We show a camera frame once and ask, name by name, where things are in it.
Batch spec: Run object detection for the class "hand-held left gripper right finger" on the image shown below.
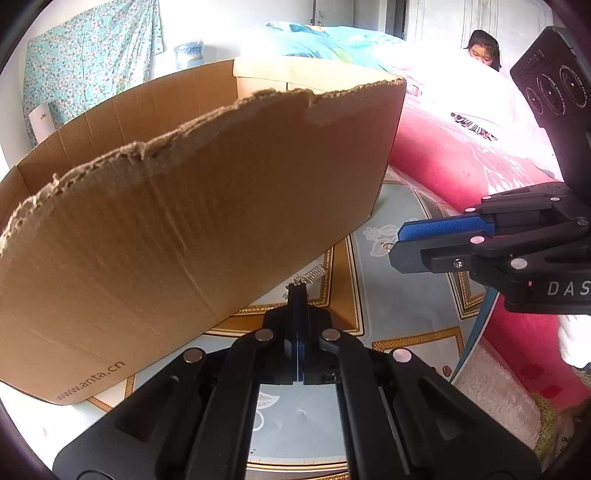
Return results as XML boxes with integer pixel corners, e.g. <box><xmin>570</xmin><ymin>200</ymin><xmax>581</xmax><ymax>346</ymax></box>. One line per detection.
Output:
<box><xmin>300</xmin><ymin>283</ymin><xmax>542</xmax><ymax>480</ymax></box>

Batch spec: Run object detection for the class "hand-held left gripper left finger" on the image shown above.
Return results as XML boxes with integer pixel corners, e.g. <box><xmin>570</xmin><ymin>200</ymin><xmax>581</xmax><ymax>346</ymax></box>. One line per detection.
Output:
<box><xmin>52</xmin><ymin>283</ymin><xmax>302</xmax><ymax>480</ymax></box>

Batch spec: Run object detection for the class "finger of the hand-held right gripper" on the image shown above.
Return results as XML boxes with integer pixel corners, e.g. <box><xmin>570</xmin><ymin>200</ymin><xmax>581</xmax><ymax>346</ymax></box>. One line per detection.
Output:
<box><xmin>388</xmin><ymin>225</ymin><xmax>581</xmax><ymax>288</ymax></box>
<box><xmin>397</xmin><ymin>182</ymin><xmax>583</xmax><ymax>244</ymax></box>

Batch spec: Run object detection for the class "brown cardboard box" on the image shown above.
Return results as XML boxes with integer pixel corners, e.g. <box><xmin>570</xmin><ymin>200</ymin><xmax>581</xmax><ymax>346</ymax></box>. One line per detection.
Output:
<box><xmin>0</xmin><ymin>58</ymin><xmax>408</xmax><ymax>407</ymax></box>

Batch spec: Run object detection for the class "person's right hand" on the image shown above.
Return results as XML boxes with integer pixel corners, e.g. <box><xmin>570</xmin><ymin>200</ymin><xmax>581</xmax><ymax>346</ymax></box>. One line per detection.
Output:
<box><xmin>558</xmin><ymin>316</ymin><xmax>591</xmax><ymax>370</ymax></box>

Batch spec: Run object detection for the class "pink floral blanket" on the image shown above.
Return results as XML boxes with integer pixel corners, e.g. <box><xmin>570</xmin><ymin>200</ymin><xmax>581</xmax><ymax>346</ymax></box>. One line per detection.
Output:
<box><xmin>387</xmin><ymin>44</ymin><xmax>591</xmax><ymax>412</ymax></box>

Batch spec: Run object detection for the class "white fluffy rug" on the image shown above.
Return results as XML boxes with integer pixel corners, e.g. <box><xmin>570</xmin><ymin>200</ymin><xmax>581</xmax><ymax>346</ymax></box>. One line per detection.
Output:
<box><xmin>450</xmin><ymin>340</ymin><xmax>557</xmax><ymax>462</ymax></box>

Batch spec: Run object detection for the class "light blue quilt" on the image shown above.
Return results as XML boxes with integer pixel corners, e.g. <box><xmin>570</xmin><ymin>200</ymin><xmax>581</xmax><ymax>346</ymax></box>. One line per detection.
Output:
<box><xmin>240</xmin><ymin>21</ymin><xmax>419</xmax><ymax>71</ymax></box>

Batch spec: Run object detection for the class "green fluffy mat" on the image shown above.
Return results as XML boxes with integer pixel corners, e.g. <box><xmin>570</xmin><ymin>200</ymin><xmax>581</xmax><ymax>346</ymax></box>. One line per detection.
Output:
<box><xmin>530</xmin><ymin>392</ymin><xmax>591</xmax><ymax>468</ymax></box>

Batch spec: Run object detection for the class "blue water dispenser bottle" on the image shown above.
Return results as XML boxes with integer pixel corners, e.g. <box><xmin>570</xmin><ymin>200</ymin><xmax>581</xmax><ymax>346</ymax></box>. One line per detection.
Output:
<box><xmin>173</xmin><ymin>39</ymin><xmax>206</xmax><ymax>71</ymax></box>

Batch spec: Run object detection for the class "floral wall cloth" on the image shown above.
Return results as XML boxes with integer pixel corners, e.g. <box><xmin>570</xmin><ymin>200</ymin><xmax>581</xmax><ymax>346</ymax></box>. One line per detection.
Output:
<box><xmin>22</xmin><ymin>0</ymin><xmax>165</xmax><ymax>145</ymax></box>

